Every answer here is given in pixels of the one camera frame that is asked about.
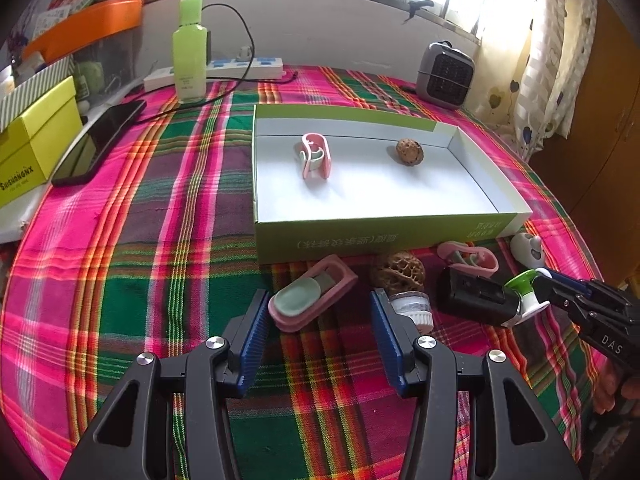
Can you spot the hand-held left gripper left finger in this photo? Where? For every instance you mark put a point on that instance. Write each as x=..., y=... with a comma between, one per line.
x=255, y=330

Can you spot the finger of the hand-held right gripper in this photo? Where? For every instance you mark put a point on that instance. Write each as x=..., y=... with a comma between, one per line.
x=567, y=280
x=560, y=297

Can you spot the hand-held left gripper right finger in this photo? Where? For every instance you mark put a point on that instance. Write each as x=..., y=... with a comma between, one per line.
x=385, y=340

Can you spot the green and white suction holder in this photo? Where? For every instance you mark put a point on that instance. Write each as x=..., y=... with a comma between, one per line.
x=522, y=287

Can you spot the white bottle cap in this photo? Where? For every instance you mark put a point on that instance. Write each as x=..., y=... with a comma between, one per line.
x=412, y=312

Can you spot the pink clip with jade scoop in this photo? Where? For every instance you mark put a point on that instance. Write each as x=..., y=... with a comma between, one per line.
x=305, y=300

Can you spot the deeply ridged walnut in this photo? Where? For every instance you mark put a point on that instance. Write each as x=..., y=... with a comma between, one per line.
x=397, y=272

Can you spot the black bottle with clear base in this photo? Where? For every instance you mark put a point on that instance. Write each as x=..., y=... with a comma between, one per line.
x=475, y=300

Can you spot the small pink clip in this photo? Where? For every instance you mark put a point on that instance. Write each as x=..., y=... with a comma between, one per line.
x=470, y=257

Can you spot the shallow green white cardboard box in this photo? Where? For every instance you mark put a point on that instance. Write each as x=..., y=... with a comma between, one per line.
x=375, y=195

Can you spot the person's right hand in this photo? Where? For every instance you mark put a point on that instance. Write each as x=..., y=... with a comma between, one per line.
x=609, y=387

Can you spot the white paw-shaped trinket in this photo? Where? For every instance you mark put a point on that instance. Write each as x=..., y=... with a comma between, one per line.
x=527, y=250

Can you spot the plaid tablecloth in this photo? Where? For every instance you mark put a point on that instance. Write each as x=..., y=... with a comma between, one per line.
x=150, y=260

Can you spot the wooden cabinet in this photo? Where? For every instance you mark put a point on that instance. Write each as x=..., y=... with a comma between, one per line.
x=600, y=135

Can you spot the smooth round walnut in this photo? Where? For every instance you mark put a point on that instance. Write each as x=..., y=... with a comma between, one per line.
x=410, y=151

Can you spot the grey space heater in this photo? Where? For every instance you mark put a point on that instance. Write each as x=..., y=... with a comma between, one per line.
x=445, y=75

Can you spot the black smartphone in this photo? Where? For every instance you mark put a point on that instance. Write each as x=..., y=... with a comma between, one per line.
x=95, y=145

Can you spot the heart print curtain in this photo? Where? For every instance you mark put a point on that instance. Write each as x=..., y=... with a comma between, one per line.
x=550, y=35

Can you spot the white blue power strip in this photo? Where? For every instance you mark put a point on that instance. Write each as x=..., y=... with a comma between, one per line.
x=260, y=67

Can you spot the white plug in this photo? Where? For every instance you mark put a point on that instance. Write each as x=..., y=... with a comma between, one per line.
x=243, y=53

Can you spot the light green plastic bottle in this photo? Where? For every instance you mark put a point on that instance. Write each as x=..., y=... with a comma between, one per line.
x=190, y=60

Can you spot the yellow-green cardboard box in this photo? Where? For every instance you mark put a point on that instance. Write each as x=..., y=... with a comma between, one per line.
x=35, y=135

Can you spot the black window hook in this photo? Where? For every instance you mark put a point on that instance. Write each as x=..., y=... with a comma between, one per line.
x=417, y=9

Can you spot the clear plastic container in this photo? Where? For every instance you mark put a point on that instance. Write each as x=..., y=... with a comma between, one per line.
x=110, y=55

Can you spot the striped gift box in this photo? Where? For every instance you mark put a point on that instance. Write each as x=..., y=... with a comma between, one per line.
x=35, y=77

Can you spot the orange plastic tray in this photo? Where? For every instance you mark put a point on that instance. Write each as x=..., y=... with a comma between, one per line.
x=85, y=22

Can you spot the colourful paper packets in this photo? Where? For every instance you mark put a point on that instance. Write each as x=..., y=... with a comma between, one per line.
x=65, y=2

